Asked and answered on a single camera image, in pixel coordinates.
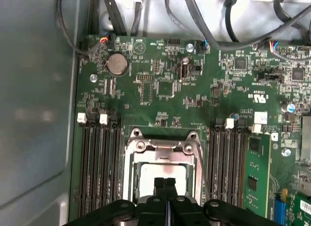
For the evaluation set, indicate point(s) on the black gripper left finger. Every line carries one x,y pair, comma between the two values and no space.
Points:
151,213

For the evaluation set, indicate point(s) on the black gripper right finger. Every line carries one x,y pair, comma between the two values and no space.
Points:
182,213

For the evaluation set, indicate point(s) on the silver topped CPU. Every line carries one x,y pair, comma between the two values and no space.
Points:
150,182

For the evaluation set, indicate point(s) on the metal socket cover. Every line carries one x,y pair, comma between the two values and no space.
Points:
179,156

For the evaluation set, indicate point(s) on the black RAM slot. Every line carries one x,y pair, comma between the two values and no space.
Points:
214,162
226,162
238,162
117,162
107,162
85,162
96,162

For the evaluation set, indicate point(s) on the CPU socket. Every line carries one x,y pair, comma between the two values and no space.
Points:
132,139

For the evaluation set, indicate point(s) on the blue expansion slot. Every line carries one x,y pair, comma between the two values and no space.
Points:
281,209

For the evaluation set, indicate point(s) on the green RAM stick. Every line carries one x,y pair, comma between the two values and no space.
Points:
257,167

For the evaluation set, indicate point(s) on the green motherboard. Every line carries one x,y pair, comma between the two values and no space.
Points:
170,102

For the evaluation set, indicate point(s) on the silver finned heat sink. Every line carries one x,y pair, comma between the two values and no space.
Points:
306,138

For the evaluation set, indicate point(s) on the silver coin battery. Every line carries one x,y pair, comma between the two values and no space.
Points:
117,64

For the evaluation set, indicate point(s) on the open black PC case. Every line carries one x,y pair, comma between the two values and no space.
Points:
36,90

